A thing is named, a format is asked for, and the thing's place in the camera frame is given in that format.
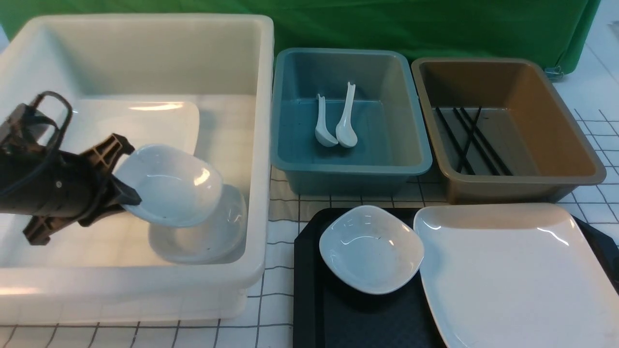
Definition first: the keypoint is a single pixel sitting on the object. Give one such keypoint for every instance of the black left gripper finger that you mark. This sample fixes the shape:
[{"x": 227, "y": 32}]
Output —
[
  {"x": 104, "y": 156},
  {"x": 109, "y": 200}
]

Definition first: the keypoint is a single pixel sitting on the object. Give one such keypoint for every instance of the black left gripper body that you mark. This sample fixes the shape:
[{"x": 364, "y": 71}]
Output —
[{"x": 53, "y": 198}]

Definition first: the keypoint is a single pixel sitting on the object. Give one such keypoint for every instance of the white bowl tray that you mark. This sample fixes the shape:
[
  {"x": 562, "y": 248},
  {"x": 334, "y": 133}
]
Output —
[
  {"x": 176, "y": 189},
  {"x": 371, "y": 250}
]

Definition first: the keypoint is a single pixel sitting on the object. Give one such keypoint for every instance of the white soup spoon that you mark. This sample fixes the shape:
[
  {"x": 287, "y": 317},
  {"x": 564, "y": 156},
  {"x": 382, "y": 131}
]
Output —
[{"x": 322, "y": 134}]

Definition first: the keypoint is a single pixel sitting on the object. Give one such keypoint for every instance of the large white rice plate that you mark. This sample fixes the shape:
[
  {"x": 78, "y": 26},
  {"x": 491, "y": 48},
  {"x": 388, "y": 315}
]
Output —
[{"x": 514, "y": 275}]

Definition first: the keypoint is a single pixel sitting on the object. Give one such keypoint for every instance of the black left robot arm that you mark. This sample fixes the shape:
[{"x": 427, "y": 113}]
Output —
[{"x": 39, "y": 126}]

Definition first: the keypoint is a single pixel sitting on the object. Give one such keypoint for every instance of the white square plate in bin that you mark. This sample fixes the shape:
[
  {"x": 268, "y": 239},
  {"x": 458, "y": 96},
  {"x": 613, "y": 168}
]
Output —
[{"x": 172, "y": 123}]

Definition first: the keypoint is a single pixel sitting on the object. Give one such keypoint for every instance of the large white plastic bin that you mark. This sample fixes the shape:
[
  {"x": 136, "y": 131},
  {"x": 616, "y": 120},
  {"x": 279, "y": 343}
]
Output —
[{"x": 223, "y": 63}]

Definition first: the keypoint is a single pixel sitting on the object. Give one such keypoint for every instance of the white bowl in bin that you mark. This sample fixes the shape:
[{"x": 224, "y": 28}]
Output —
[{"x": 209, "y": 242}]

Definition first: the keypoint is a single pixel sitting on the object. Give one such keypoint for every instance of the white spoon in teal bin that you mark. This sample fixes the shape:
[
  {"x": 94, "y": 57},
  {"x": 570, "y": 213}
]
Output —
[{"x": 345, "y": 133}]

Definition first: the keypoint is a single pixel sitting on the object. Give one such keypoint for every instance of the black serving tray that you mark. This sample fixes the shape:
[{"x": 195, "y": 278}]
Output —
[{"x": 330, "y": 314}]

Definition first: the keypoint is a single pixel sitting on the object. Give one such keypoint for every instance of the black chopstick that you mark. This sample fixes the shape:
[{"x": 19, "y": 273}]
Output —
[
  {"x": 489, "y": 155},
  {"x": 450, "y": 135},
  {"x": 465, "y": 123},
  {"x": 462, "y": 158}
]

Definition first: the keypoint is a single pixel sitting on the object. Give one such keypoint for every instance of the brown plastic bin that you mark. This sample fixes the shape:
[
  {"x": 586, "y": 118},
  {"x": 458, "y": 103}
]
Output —
[{"x": 523, "y": 117}]

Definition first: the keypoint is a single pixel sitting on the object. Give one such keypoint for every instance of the metal clip on backdrop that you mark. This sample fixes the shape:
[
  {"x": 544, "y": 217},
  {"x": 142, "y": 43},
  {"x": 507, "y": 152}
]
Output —
[{"x": 554, "y": 73}]

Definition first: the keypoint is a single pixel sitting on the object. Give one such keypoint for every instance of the green backdrop cloth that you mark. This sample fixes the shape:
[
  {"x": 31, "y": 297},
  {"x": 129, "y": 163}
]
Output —
[{"x": 551, "y": 33}]

